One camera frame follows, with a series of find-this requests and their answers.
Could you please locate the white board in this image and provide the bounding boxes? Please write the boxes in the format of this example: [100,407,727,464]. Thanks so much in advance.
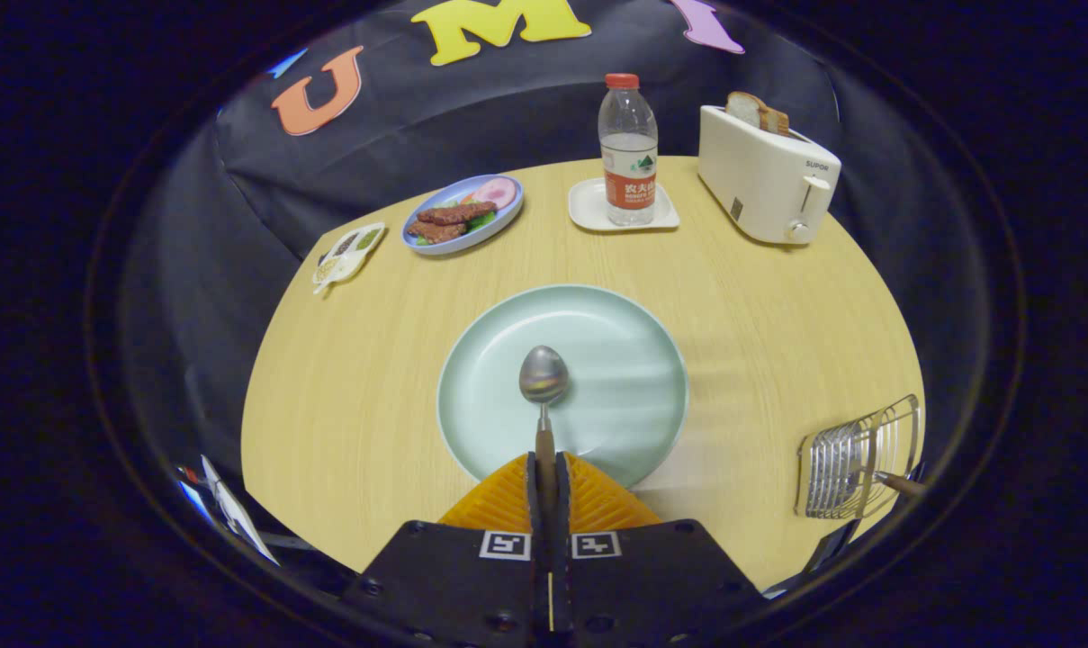
[200,454,280,566]

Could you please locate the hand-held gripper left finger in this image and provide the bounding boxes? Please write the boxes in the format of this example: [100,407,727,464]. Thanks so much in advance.
[344,452,544,644]

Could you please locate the pink ham slice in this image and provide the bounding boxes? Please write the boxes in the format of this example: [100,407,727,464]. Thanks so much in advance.
[472,177,518,210]

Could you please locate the brown meat strip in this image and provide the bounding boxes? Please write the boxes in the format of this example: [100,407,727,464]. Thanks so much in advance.
[408,220,469,245]
[416,202,498,226]

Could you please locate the black plastic panel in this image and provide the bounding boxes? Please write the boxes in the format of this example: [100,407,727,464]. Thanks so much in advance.
[803,519,862,579]

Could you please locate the white square coaster tray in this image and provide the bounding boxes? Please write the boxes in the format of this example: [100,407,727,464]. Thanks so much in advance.
[568,177,681,233]

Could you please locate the metal spoon with wooden handle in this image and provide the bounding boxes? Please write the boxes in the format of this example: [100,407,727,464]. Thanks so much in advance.
[518,345,570,523]

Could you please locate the clear water bottle red cap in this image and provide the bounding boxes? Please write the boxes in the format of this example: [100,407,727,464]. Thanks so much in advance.
[598,73,660,227]

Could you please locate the light green round plate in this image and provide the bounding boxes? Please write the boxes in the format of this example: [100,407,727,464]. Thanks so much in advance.
[436,284,690,490]

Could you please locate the metal wire basket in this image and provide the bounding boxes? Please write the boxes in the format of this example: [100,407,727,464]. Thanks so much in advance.
[796,393,922,521]

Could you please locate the metal fork with wooden handle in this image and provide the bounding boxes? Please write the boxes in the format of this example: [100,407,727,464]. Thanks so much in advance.
[872,468,928,499]

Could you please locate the blue plate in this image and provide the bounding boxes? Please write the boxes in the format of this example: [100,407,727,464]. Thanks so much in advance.
[401,175,525,257]

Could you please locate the white toaster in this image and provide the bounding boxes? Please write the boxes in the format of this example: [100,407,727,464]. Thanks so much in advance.
[697,105,842,246]

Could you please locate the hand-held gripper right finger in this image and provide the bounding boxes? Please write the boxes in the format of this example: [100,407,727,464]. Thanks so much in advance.
[553,452,765,644]

